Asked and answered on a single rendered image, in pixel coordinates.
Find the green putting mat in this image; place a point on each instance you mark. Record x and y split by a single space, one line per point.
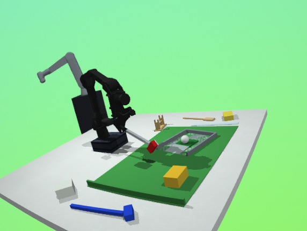
144 171

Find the blue putter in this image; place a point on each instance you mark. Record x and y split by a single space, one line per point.
128 212

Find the white golf ball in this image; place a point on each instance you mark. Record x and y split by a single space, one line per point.
184 139

